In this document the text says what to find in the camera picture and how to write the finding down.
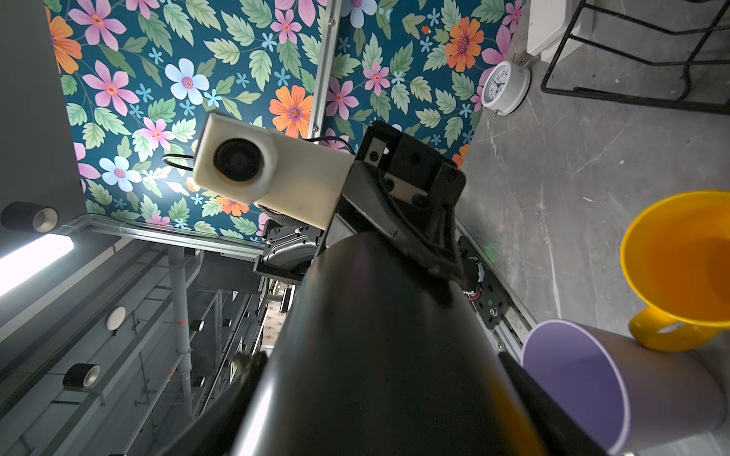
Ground black wire dish rack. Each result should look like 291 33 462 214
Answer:
540 0 730 115

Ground lavender plastic cup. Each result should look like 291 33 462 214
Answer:
521 319 727 455

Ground black mug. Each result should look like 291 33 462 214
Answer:
232 233 548 455

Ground yellow plastic mug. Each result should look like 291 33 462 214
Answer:
620 191 729 352

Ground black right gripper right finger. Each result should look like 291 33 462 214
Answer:
498 351 606 456

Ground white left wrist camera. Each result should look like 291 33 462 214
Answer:
193 112 355 229

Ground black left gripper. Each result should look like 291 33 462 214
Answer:
321 121 467 285

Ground white round alarm clock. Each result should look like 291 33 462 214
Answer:
482 61 532 116

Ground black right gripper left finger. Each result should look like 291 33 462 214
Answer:
158 351 268 455

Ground white rectangular box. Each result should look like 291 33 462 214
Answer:
527 0 594 63

